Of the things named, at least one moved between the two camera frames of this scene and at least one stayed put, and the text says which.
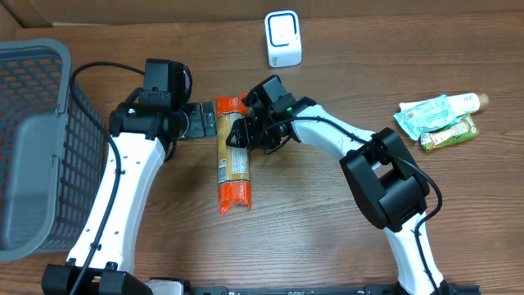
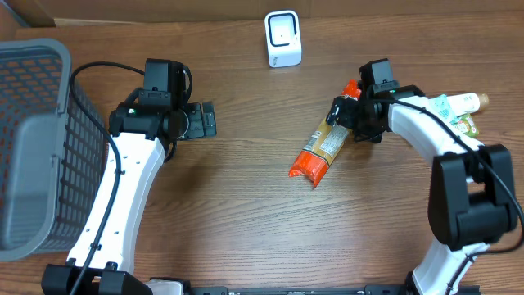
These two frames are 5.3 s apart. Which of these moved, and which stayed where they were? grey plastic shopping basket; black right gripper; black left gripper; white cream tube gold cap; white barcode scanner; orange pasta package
Moved: orange pasta package; black right gripper
Stayed: black left gripper; white cream tube gold cap; grey plastic shopping basket; white barcode scanner
